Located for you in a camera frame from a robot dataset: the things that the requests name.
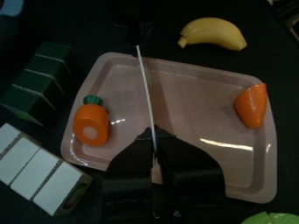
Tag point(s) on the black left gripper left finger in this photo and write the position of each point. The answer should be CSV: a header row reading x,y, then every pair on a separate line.
x,y
128,178

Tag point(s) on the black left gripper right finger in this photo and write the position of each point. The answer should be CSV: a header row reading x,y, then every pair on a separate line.
x,y
191,175

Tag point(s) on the orange carrot tip half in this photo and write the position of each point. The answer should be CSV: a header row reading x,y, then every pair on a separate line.
x,y
253,105

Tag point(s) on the toy knife with white edge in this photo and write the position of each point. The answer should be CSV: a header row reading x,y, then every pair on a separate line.
x,y
146,87

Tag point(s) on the pink plastic tray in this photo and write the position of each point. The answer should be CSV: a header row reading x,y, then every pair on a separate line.
x,y
194,110

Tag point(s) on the white sliced toy block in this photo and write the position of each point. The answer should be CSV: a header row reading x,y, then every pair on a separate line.
x,y
39,172

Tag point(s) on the lime green toy fruit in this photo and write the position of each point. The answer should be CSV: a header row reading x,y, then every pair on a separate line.
x,y
273,218

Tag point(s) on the dark green sliced toy block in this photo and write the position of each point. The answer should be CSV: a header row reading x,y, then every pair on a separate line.
x,y
39,81

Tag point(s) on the yellow toy banana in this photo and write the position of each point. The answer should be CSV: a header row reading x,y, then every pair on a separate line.
x,y
214,33

